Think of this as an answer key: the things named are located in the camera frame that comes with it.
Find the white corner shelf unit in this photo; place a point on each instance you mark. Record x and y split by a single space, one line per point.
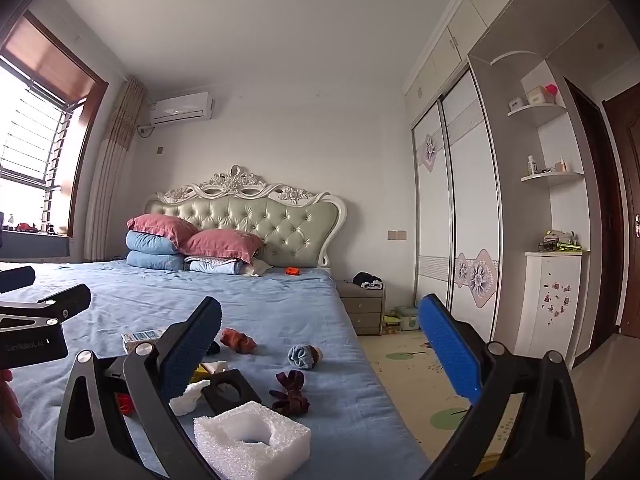
510 210

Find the small yellow item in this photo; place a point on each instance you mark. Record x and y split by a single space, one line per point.
200 372

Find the small orange object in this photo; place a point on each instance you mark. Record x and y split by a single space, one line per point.
292 271

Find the person's left hand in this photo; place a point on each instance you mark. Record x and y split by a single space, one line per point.
7 400

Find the dark red bundle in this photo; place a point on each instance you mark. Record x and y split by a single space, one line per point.
290 395

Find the bed with blue sheet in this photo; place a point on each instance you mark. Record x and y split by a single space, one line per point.
275 310

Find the green storage box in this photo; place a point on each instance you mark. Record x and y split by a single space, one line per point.
407 319

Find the white air conditioner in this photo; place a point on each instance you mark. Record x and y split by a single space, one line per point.
180 107

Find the white foam piece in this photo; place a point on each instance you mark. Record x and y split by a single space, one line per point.
187 400

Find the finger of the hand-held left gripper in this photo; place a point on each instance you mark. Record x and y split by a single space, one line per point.
15 279
60 302

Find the clutter pile on cabinet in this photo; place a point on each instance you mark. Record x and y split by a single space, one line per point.
560 242

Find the beige wall switch plate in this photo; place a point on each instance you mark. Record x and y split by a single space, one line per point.
396 234

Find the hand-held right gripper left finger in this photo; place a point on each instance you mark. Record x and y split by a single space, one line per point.
192 350

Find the wall socket with plug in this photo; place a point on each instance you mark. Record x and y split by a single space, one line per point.
145 130

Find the tufted green headboard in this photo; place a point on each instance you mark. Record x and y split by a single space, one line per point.
290 230

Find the white pillow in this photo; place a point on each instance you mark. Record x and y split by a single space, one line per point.
260 267

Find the white box on shelf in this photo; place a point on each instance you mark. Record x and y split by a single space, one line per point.
536 96

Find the small red item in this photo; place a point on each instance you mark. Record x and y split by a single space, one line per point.
124 404

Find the orange brown sock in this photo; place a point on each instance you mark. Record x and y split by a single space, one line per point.
239 341

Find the wooden nightstand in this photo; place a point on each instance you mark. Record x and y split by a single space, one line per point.
365 310

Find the small white device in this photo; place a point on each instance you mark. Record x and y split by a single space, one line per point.
516 104

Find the rolled blue sock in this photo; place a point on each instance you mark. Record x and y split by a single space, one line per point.
300 356

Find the brown roller blind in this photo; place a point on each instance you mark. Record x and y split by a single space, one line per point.
50 62

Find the white sticker cabinet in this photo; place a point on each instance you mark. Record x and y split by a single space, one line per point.
545 305

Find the window with metal bars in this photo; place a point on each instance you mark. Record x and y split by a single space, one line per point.
25 130

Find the white foam block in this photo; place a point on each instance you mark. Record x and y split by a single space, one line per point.
220 435

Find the black foam frame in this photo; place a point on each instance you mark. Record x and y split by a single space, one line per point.
212 395

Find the brown wooden door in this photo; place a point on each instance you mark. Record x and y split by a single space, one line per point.
627 185

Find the white sliding door wardrobe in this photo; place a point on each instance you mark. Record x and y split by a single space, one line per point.
470 185

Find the white bottle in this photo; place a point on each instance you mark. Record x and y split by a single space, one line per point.
531 166

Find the yellow floor clutter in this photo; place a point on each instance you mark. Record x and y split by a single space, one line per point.
390 322

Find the beige striped curtain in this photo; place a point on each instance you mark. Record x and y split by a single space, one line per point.
117 170

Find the printed floor mat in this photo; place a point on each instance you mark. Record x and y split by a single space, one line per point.
400 375

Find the small white blue carton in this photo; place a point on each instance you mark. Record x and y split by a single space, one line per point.
137 341

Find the pink pillow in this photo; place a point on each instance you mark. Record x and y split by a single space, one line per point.
160 227
220 245

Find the folded patterned blanket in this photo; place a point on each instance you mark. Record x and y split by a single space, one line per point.
215 266

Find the dark clothes pile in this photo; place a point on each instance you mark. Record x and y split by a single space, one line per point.
366 280

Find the folded blue quilt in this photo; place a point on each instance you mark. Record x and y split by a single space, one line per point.
152 261
147 243

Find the pink shelf item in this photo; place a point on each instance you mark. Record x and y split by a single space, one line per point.
551 92

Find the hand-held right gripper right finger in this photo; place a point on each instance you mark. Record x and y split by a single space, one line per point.
450 350

